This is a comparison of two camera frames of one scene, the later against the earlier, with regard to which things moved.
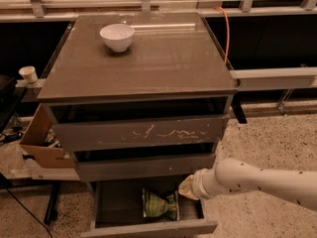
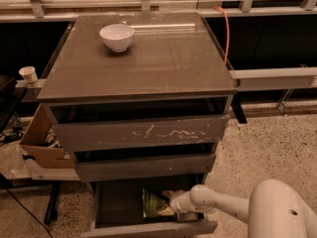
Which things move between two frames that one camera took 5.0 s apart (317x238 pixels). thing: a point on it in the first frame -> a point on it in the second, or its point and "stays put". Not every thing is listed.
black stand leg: [52, 212] stays put
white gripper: [197, 183] -> [180, 202]
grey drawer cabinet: [144, 100] stays put
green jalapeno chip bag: [157, 206] stays put
